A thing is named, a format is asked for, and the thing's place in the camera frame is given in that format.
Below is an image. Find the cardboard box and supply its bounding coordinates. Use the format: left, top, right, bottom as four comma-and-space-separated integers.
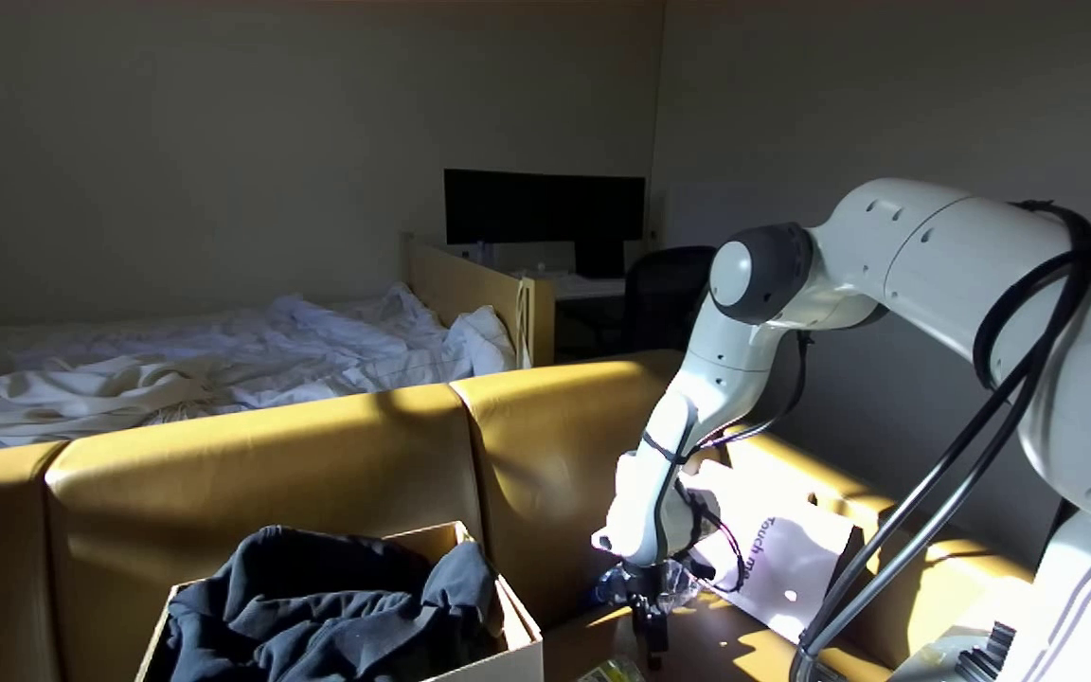
135, 520, 545, 682

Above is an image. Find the clear plastic water bottle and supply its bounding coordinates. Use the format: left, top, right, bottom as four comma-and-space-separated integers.
593, 561, 704, 617

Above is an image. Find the black office chair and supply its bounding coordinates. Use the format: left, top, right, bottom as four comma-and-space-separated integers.
620, 245, 719, 357

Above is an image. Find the white crumpled duvet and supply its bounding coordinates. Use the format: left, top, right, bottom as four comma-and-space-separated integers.
0, 282, 519, 447

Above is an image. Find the yellow leather sofa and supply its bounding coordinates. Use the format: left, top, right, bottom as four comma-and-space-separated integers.
0, 349, 1039, 682

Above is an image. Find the yellow green packet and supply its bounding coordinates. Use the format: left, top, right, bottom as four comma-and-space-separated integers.
580, 656, 647, 682

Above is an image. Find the white desk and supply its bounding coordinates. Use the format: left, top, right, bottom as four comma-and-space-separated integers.
508, 269, 628, 362

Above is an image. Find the white paper bag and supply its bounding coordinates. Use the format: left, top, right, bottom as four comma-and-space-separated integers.
686, 459, 865, 646

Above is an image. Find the black monitor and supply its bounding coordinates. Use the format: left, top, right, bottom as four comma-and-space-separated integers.
443, 169, 647, 278

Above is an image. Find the dark blue garment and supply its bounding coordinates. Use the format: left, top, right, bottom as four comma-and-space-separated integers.
164, 526, 509, 682

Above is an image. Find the wooden bed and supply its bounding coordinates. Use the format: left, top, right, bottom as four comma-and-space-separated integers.
0, 232, 557, 461

